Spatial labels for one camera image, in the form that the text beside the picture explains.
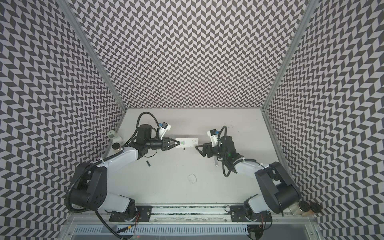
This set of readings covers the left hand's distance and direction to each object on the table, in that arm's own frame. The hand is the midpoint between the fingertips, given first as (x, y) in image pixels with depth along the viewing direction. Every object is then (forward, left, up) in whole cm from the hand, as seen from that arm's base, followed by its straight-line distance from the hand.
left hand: (179, 144), depth 81 cm
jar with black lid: (+1, +37, -4) cm, 37 cm away
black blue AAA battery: (-6, +19, -15) cm, 25 cm away
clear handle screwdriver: (-4, -21, -14) cm, 26 cm away
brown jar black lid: (-30, -66, -10) cm, 73 cm away
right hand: (-1, -11, -6) cm, 13 cm away
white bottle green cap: (+9, +42, -6) cm, 43 cm away
